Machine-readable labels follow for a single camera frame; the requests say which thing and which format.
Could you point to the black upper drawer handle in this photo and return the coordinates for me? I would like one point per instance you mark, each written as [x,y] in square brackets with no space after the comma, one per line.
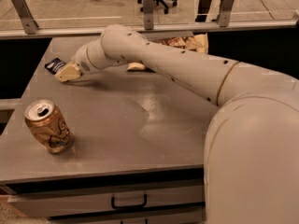
[129,202]

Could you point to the metal railing bracket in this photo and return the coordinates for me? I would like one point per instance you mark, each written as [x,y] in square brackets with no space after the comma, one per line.
[28,22]
[148,14]
[223,19]

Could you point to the right metal railing bracket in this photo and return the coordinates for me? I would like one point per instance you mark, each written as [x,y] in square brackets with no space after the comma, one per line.
[223,19]

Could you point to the left metal railing bracket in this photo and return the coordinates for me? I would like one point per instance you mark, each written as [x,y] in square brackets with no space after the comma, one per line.
[28,22]

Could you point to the person legs behind glass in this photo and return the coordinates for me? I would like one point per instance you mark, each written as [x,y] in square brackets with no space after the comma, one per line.
[203,9]

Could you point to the tan soda can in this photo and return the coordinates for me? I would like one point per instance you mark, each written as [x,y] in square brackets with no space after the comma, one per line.
[48,126]

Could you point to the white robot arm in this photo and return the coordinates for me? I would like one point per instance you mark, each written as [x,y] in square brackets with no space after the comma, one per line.
[251,146]

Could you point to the dark blue rxbar wrapper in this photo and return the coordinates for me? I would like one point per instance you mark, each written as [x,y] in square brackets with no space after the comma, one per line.
[55,66]

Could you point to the grey drawer cabinet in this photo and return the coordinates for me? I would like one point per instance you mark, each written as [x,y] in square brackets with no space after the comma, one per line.
[134,133]

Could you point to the middle metal railing bracket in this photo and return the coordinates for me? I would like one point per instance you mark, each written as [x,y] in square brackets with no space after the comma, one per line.
[148,14]

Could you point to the brown and cream chip bag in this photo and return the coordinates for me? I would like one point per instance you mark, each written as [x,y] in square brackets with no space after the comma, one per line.
[198,43]

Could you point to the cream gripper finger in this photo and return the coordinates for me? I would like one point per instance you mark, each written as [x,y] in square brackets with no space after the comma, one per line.
[69,72]

